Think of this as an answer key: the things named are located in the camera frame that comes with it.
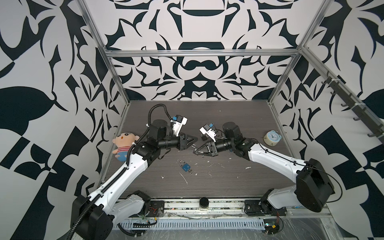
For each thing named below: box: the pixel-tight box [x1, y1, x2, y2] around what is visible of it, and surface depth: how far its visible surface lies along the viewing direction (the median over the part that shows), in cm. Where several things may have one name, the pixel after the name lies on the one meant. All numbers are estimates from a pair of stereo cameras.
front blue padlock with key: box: [179, 160, 193, 175], surface depth 89 cm
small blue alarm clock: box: [263, 130, 282, 147], surface depth 98 cm
